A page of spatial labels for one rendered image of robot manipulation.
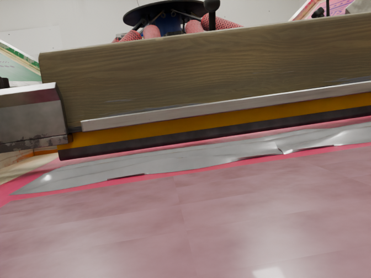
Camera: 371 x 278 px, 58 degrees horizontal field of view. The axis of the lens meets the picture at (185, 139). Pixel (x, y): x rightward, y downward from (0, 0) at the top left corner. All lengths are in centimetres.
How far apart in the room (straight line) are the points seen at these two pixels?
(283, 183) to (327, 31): 22
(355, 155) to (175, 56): 17
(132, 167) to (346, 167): 13
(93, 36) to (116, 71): 431
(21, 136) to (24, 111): 2
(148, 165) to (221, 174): 6
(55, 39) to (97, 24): 56
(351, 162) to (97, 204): 13
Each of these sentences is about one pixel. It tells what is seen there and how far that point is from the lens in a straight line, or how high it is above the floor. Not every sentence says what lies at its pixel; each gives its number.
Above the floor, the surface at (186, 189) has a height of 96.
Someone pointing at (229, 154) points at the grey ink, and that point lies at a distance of 23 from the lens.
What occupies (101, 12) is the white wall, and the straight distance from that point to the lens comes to 466.
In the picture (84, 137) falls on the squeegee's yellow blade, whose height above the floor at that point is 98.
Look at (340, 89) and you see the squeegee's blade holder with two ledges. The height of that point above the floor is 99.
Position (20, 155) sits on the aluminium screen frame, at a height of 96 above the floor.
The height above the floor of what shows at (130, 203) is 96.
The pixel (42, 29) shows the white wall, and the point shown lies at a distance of 478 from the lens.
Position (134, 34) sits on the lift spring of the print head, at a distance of 103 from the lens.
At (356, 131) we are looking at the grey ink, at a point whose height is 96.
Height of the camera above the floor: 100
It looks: 6 degrees down
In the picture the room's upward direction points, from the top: 8 degrees counter-clockwise
